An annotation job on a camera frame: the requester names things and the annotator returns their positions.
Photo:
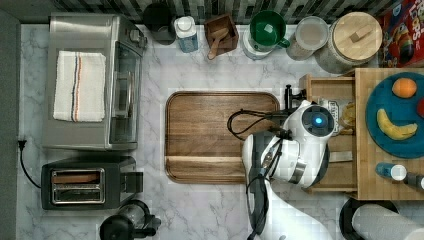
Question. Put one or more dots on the black round canister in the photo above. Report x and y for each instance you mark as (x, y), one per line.
(157, 17)

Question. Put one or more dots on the striped white dish towel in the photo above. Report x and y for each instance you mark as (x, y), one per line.
(80, 85)

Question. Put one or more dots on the dark small bottle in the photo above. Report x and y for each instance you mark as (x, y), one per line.
(415, 180)

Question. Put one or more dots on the colourful cereal box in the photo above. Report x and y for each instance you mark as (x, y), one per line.
(403, 35)

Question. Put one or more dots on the blue white small bottle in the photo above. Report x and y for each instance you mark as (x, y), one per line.
(393, 171)

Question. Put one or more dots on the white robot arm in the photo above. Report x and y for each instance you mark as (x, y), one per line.
(298, 154)

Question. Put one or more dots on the clear lidded jar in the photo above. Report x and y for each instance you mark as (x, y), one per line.
(311, 34)

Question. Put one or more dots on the green mug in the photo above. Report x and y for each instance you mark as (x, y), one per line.
(267, 31)

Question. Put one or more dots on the orange fruit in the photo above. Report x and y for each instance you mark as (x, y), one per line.
(404, 87)

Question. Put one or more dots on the clear blue-liquid bottle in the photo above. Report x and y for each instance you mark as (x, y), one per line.
(186, 33)

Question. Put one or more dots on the dark wooden cutting board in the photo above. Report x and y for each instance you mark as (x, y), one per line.
(199, 149)

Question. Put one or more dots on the red fruit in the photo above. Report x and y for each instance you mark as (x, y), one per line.
(420, 108)

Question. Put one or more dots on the white chips bag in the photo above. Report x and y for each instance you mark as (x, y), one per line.
(333, 107)

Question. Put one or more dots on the light wooden cabinet top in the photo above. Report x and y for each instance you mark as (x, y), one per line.
(371, 186)

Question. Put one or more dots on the jar with wooden lid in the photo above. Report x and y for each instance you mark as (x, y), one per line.
(353, 40)

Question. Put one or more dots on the wooden box with scoop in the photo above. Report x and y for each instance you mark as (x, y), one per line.
(221, 34)

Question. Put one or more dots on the yellow banana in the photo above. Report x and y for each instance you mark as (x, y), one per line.
(393, 131)

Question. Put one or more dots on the stainless toaster oven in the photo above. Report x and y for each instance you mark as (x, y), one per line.
(122, 43)

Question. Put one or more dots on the blue plate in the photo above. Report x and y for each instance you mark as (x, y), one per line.
(396, 140)

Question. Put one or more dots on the black two-slot toaster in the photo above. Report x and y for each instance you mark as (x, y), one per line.
(90, 183)

